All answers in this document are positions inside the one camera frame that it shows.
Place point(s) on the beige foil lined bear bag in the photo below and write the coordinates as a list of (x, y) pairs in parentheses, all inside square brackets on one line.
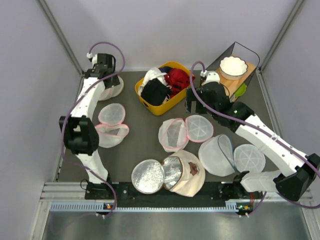
[(181, 173)]

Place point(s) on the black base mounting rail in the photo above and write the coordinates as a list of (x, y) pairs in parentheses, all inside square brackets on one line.
[(212, 194)]

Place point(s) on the black bra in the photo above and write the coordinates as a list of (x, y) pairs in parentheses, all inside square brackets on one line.
[(155, 93)]

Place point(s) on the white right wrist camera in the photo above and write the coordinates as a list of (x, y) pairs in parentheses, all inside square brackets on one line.
[(209, 76)]

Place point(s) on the white bra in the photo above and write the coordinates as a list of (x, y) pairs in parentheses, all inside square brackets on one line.
[(153, 73)]

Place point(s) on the grey trimmed white mesh bag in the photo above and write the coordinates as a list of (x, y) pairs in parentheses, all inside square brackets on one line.
[(219, 158)]

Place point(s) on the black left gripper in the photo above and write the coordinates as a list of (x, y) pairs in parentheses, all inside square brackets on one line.
[(114, 82)]

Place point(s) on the beige mesh bag with glasses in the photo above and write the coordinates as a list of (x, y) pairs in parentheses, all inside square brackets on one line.
[(113, 91)]

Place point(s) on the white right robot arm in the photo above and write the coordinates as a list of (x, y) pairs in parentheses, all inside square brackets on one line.
[(296, 170)]

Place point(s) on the black wire shelf rack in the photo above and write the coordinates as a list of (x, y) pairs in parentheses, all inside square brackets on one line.
[(248, 55)]

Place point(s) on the pink trimmed bag left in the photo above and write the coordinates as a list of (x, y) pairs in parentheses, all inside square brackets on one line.
[(111, 130)]

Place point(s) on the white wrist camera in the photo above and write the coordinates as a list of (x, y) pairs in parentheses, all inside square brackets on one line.
[(209, 76), (93, 58)]

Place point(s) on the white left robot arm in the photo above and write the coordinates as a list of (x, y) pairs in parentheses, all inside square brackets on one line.
[(78, 133)]

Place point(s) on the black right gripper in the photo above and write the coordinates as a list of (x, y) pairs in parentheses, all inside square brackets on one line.
[(190, 98)]

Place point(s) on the red bra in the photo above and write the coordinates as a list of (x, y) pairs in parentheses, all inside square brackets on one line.
[(178, 79)]

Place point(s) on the green plastic bowl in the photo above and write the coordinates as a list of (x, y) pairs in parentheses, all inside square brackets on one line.
[(241, 90)]

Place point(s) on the pink trimmed bag centre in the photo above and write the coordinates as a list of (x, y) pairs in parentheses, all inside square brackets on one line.
[(174, 134)]

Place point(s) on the pink trimmed bag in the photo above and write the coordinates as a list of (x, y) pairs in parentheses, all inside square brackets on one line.
[(111, 130), (174, 134)]

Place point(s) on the white scalloped bowl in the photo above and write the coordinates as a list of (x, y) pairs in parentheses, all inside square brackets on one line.
[(233, 68)]

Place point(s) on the yellow plastic basket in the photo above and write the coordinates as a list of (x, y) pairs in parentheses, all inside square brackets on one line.
[(171, 102)]

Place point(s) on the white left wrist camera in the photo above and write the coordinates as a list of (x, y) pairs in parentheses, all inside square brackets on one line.
[(93, 58)]

